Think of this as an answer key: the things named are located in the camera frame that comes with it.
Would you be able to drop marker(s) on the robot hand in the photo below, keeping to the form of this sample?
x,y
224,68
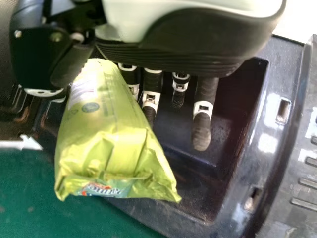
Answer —
x,y
188,37

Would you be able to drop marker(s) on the yellow-green biscuit packet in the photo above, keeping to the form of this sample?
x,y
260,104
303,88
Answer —
x,y
109,138

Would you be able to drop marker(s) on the black oven with glass door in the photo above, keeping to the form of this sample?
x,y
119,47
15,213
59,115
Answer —
x,y
252,148

